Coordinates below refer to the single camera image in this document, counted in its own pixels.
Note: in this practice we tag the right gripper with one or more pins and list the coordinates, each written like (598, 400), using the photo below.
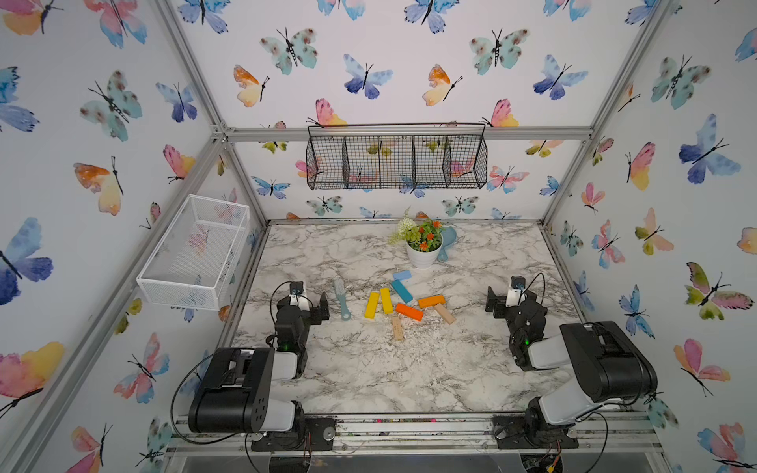
(501, 304)

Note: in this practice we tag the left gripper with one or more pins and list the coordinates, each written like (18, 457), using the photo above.
(313, 312)

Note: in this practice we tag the yellow block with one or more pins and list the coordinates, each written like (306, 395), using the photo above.
(386, 298)
(372, 306)

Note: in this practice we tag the amber orange block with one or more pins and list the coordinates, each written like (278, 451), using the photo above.
(431, 301)

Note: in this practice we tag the red orange block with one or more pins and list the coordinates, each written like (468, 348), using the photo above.
(410, 312)

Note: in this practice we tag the teal block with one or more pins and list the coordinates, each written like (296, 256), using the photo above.
(402, 291)

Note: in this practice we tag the light blue block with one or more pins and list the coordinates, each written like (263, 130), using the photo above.
(402, 275)

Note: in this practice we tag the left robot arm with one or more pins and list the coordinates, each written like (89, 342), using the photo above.
(234, 396)

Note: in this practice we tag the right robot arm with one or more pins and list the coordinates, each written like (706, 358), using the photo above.
(608, 369)

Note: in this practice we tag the teal cleaning brush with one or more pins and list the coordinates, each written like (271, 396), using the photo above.
(340, 293)

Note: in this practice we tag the natural wood block right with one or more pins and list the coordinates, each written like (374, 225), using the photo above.
(445, 314)

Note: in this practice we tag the natural wood printed block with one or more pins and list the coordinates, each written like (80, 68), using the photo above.
(397, 330)

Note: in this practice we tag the light blue dustpan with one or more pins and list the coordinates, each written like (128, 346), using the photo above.
(448, 239)

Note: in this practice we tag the white pot with flowers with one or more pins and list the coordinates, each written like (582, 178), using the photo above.
(421, 238)

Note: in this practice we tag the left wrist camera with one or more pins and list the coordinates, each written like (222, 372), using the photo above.
(296, 288)

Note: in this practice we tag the white mesh wall basket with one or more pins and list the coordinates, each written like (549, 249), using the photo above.
(193, 261)

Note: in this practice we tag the black wire wall basket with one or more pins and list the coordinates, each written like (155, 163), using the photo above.
(413, 156)

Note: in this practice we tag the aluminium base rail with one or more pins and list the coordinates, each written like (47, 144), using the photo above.
(477, 433)

